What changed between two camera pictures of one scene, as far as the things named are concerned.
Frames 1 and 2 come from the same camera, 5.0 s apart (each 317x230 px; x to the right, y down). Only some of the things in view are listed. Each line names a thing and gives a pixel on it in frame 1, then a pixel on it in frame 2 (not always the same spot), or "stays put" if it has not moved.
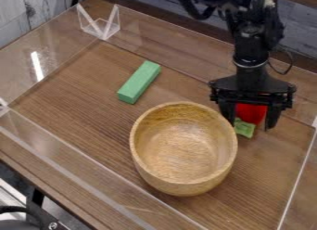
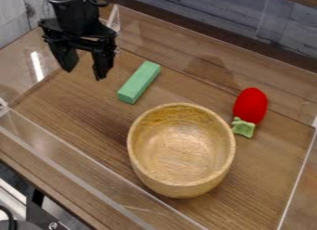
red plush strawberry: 251,115 stays put
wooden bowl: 184,146 stays put
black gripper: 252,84 → 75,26
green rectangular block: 140,83 stays put
